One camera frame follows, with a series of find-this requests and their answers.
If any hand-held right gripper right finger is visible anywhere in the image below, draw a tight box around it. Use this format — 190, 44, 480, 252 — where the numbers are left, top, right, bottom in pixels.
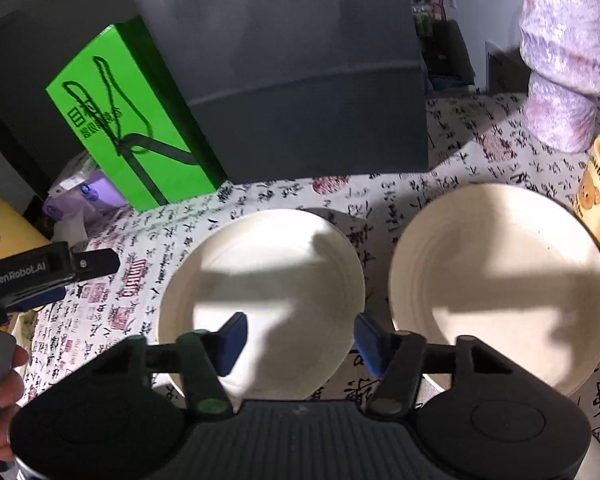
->
354, 312, 513, 421

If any purple tissue pack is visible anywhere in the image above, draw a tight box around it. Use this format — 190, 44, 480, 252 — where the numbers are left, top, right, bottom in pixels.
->
41, 192, 88, 226
77, 169, 127, 211

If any person's left hand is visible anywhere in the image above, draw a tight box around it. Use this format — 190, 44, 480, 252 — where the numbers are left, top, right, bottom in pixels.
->
0, 346, 31, 452

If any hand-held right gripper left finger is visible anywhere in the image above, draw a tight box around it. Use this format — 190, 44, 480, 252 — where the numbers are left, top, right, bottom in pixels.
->
97, 311, 248, 422

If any dark paper bag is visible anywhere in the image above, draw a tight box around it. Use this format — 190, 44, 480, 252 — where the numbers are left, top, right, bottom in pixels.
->
120, 0, 431, 184

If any cream plate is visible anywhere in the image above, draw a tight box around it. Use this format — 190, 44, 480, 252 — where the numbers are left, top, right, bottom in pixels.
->
157, 208, 366, 402
387, 183, 600, 400

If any yellow thermos jug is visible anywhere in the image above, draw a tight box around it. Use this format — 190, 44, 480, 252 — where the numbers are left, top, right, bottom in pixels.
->
0, 190, 53, 267

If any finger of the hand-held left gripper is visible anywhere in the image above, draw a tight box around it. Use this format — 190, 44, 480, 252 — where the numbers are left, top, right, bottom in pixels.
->
70, 249, 121, 278
7, 286, 67, 312

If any purple textured vase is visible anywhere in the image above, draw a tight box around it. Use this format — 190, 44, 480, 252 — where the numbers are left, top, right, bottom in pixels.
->
519, 0, 600, 154

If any green paper bag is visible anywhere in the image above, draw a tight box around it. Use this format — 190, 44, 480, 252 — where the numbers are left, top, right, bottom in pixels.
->
45, 15, 228, 213

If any calligraphy printed tablecloth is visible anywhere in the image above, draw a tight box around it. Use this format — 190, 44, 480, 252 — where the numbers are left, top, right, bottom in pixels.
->
17, 92, 600, 461

